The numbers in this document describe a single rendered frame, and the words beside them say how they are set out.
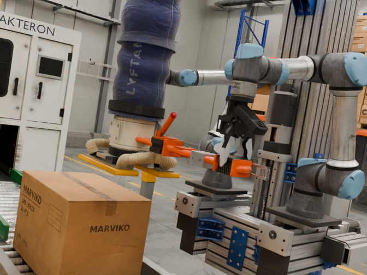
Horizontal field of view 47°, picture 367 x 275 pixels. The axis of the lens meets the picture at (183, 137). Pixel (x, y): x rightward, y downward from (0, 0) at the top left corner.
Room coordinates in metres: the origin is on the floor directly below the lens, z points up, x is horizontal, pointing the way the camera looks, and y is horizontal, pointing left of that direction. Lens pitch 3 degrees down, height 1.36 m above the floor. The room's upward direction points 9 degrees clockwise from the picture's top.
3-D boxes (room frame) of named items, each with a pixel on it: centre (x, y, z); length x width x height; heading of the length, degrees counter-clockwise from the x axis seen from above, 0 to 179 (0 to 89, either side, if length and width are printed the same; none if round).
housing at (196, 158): (1.34, -0.08, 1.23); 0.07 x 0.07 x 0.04; 37
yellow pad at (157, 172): (1.76, 0.13, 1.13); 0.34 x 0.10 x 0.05; 37
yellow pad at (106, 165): (1.65, 0.28, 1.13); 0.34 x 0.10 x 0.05; 37
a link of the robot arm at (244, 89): (1.24, -0.15, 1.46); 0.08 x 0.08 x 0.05
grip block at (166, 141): (1.51, 0.05, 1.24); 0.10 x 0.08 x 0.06; 127
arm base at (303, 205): (1.70, -0.54, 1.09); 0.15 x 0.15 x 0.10
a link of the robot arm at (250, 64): (1.25, -0.15, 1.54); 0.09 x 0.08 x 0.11; 127
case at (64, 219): (2.01, 0.44, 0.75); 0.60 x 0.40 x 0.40; 38
